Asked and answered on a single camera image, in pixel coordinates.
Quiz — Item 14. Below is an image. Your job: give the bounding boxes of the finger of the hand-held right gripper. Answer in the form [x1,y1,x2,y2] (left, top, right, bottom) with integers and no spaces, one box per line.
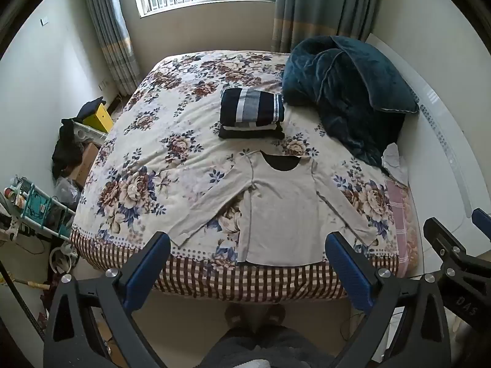
[423,217,468,277]
[471,209,491,239]

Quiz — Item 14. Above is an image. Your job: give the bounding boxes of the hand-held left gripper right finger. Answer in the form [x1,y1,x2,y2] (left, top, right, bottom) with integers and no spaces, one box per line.
[324,231,452,368]

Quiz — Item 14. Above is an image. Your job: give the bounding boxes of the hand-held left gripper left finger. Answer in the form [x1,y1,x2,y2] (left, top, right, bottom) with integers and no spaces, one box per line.
[43,231,172,368]

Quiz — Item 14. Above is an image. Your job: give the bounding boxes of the beige long-sleeved shirt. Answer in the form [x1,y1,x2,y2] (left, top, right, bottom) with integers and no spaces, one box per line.
[168,150,379,266]

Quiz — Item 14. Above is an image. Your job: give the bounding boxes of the black clothes pile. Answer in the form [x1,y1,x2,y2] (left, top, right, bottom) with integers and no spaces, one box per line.
[51,117,84,179]

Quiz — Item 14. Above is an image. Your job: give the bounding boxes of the pink checked sheet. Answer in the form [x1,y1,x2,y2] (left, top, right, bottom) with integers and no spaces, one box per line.
[384,176,418,277]

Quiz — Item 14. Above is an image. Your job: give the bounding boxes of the dark slipper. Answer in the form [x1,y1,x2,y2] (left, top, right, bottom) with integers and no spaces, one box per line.
[224,304,250,331]
[264,303,287,329]

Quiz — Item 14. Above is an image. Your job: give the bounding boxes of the white crumpled cloth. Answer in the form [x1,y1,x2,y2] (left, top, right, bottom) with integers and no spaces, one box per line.
[381,143,409,187]

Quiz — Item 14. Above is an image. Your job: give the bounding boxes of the white bed headboard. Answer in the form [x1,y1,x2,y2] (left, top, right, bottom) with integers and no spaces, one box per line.
[364,33,491,255]

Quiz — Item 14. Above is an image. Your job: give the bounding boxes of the clear plastic bag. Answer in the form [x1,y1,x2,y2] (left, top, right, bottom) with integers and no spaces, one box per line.
[55,176,81,206]

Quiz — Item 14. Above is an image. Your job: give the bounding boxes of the person's grey pants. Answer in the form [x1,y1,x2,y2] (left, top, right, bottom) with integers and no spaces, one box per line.
[199,325,343,368]

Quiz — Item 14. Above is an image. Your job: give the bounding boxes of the cardboard box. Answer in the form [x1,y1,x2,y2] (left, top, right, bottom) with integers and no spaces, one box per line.
[71,143,100,187]

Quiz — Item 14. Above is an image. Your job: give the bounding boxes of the teal storage rack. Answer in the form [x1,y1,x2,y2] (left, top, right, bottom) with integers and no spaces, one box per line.
[4,178,76,243]

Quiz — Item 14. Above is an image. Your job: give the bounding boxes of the floral bed blanket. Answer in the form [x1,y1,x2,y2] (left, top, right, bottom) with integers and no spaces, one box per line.
[70,49,407,302]

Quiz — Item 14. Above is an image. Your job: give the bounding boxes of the white plastic storage box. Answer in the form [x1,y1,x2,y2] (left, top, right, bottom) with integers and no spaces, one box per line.
[73,121,108,147]

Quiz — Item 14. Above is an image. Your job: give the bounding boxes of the yellow box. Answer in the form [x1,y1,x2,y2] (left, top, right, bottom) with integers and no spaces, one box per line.
[83,103,113,133]

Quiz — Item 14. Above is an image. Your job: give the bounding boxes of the black folded garment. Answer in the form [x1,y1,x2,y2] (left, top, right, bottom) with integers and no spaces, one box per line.
[217,123,285,141]

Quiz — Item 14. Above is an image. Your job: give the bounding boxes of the dark blue cloth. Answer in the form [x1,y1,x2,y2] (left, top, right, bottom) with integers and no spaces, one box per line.
[76,97,106,122]

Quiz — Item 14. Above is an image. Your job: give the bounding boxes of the white folded garment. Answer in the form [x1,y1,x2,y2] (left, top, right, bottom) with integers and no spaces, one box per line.
[224,122,277,131]

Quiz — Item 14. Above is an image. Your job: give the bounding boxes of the teal plush blanket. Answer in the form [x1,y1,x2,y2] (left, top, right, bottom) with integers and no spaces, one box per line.
[281,35,420,168]

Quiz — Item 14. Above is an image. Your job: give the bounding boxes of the navy striped folded sweater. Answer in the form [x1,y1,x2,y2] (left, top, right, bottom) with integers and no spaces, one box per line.
[219,88,285,126]

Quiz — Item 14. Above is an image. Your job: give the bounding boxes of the blue-grey curtain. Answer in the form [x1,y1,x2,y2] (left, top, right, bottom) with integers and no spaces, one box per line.
[270,0,385,53]
[81,0,141,97]

